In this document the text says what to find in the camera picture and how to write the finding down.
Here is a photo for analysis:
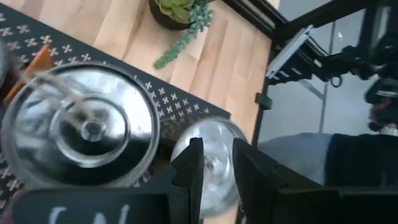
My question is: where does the black table frame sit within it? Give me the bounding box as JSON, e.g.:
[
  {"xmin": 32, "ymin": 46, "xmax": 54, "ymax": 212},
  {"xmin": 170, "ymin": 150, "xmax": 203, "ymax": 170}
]
[{"xmin": 222, "ymin": 0, "xmax": 398, "ymax": 147}]

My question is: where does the brown paper tag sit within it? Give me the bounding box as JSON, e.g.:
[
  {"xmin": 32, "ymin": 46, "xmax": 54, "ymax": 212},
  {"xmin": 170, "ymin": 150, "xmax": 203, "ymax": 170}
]
[{"xmin": 2, "ymin": 45, "xmax": 53, "ymax": 103}]

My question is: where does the person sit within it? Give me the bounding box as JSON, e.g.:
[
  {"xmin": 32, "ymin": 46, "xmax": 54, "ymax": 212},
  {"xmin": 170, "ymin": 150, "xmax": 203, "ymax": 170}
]
[{"xmin": 257, "ymin": 99, "xmax": 398, "ymax": 187}]

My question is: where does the black cross-patterned table runner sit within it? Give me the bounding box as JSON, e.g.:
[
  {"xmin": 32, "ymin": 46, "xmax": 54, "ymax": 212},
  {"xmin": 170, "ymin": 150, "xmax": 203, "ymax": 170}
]
[{"xmin": 0, "ymin": 2, "xmax": 231, "ymax": 215}]

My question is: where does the white aluminium frame bar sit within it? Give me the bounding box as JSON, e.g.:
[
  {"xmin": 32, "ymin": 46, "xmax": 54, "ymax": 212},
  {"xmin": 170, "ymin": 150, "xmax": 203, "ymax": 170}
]
[{"xmin": 266, "ymin": 24, "xmax": 315, "ymax": 80}]

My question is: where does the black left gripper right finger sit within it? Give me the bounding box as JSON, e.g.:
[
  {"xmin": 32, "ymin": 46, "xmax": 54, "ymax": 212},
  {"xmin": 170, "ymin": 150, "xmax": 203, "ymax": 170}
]
[{"xmin": 231, "ymin": 138, "xmax": 340, "ymax": 224}]

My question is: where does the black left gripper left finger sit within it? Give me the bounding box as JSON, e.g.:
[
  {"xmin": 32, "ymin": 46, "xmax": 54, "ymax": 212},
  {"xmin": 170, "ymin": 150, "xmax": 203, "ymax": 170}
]
[{"xmin": 169, "ymin": 137, "xmax": 205, "ymax": 224}]

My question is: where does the green trailing succulent plant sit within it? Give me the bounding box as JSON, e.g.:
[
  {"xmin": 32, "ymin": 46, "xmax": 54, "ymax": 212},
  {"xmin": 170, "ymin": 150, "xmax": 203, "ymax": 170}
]
[{"xmin": 152, "ymin": 0, "xmax": 215, "ymax": 70}]

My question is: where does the dark plant pot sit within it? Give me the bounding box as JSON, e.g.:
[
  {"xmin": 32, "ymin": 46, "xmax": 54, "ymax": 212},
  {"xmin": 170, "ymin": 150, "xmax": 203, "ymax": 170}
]
[{"xmin": 148, "ymin": 0, "xmax": 193, "ymax": 31}]

